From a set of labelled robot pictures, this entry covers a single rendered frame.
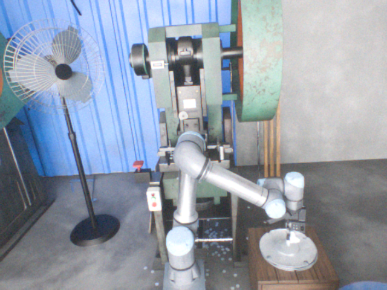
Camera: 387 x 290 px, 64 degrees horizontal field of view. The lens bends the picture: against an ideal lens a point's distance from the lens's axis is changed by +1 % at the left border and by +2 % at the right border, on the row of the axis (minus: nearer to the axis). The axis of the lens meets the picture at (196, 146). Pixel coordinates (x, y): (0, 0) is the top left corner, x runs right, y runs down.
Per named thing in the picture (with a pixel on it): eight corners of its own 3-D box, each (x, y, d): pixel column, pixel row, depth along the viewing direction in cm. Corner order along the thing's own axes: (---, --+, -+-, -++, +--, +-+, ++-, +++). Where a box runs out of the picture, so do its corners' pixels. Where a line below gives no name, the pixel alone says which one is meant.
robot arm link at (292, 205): (284, 201, 132) (285, 191, 139) (284, 210, 134) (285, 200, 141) (303, 203, 130) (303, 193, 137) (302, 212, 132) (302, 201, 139)
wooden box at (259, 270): (334, 331, 159) (340, 280, 145) (258, 332, 161) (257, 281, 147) (309, 270, 195) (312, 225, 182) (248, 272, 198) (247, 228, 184)
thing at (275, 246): (287, 223, 183) (287, 222, 182) (329, 252, 159) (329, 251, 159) (248, 242, 170) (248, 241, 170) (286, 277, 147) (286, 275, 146)
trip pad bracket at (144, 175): (153, 199, 190) (149, 170, 183) (138, 199, 191) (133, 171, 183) (155, 193, 196) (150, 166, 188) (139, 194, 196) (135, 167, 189)
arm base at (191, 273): (201, 287, 134) (199, 270, 130) (166, 290, 134) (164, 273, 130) (199, 261, 148) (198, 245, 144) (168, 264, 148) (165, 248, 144)
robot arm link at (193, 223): (169, 247, 143) (173, 139, 121) (174, 226, 157) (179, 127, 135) (195, 250, 142) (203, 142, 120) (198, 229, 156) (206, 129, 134)
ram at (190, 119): (204, 132, 186) (200, 84, 175) (179, 134, 187) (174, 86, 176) (204, 123, 202) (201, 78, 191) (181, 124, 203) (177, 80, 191)
